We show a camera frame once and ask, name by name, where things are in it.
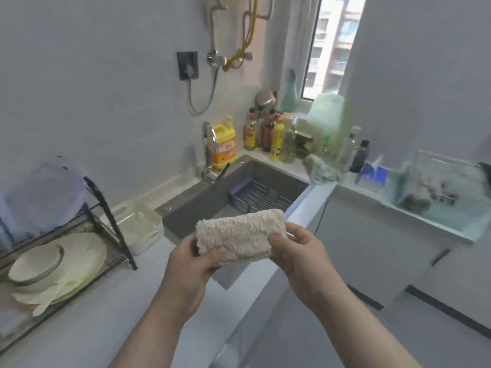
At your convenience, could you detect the clear lid blue rim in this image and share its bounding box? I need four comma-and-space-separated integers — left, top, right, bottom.
0, 156, 91, 246

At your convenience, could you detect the black wall socket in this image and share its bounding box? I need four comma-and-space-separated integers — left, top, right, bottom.
176, 51, 199, 81

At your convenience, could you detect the yellow detergent bottle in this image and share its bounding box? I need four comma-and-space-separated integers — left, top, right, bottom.
209, 115, 238, 171

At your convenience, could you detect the white red printed mat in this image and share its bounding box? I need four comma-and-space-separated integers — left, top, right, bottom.
0, 294, 35, 338

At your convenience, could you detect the blue white plastic packet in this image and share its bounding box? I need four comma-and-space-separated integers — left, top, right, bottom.
354, 155, 390, 193

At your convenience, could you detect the person's right hand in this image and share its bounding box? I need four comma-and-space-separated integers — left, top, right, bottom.
268, 222, 345, 310

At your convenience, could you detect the stainless steel pot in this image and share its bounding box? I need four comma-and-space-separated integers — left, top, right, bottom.
255, 89, 278, 111

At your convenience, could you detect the yellow squeeze bottle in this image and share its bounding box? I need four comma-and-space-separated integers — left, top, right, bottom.
268, 118, 285, 162

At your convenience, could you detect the grey kitchen sink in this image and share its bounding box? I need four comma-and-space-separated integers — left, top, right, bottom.
155, 156, 310, 292

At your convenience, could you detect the cream plate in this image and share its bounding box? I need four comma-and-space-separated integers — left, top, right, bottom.
11, 232, 108, 305

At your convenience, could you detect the grey braided faucet hose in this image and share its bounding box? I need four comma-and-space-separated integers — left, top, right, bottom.
199, 66, 219, 113

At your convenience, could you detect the dark blue sink rack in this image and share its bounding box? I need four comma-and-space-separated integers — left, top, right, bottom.
229, 178, 294, 214

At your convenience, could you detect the grey corrugated pipe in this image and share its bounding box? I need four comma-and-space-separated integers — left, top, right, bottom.
242, 0, 275, 54
209, 0, 228, 54

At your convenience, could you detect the clear bottle white cap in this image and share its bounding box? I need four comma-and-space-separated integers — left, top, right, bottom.
337, 125, 362, 171

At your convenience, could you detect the black wire dish rack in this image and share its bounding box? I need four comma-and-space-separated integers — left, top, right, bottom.
0, 176, 138, 353

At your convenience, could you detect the cream plastic spoon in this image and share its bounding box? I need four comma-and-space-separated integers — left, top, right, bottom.
32, 279, 77, 317

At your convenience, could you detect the person's left forearm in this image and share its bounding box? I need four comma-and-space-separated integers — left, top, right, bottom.
109, 298, 189, 368

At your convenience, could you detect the cream bowl green rim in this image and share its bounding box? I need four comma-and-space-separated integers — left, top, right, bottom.
7, 245, 65, 292

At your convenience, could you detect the window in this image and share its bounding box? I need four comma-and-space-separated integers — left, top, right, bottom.
299, 0, 367, 104

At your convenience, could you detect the small cream bowl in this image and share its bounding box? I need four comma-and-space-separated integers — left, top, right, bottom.
9, 245, 62, 282

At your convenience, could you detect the chrome kitchen faucet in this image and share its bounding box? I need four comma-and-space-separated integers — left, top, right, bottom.
201, 121, 231, 185

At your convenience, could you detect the black cabinet handle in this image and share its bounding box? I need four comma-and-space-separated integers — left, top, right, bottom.
430, 248, 452, 267

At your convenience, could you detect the grey power cable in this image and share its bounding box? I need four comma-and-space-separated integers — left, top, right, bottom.
187, 78, 204, 114

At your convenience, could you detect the clear plastic storage bin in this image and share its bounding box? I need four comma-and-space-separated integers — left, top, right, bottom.
395, 150, 491, 226

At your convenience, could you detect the white base cabinet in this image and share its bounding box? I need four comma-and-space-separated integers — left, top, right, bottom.
245, 187, 491, 368

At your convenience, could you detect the brown cardboard box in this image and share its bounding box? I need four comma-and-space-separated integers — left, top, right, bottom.
295, 130, 315, 150

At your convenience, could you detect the crumpled white plastic bag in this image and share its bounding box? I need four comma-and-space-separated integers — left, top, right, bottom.
303, 153, 342, 185

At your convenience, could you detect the yellow gas hose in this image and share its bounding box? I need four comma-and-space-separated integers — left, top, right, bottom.
222, 0, 258, 72

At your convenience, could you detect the dark bottle black cap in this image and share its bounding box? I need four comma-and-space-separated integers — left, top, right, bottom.
349, 140, 371, 174

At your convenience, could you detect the pale green cutting board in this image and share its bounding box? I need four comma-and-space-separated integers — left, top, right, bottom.
305, 93, 345, 150

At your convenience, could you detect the person's left hand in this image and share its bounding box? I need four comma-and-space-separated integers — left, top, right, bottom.
161, 234, 229, 315

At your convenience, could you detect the pale yellow plate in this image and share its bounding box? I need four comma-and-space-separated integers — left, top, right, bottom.
15, 260, 109, 306

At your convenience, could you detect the green glass bottle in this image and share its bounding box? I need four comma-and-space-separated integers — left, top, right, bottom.
280, 68, 299, 113

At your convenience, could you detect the white plastic basket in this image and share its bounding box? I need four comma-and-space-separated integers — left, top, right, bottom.
100, 200, 165, 256

